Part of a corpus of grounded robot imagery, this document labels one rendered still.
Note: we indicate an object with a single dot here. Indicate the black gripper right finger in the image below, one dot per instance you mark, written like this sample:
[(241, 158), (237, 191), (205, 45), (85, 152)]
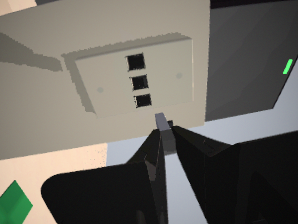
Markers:
[(219, 173)]

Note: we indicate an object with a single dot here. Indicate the green square patch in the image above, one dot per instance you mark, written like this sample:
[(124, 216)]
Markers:
[(14, 205)]

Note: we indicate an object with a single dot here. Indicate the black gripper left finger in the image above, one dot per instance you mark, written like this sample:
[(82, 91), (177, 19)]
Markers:
[(138, 184)]

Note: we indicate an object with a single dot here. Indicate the beige socket panel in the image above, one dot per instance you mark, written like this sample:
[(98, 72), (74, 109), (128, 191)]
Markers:
[(76, 73)]

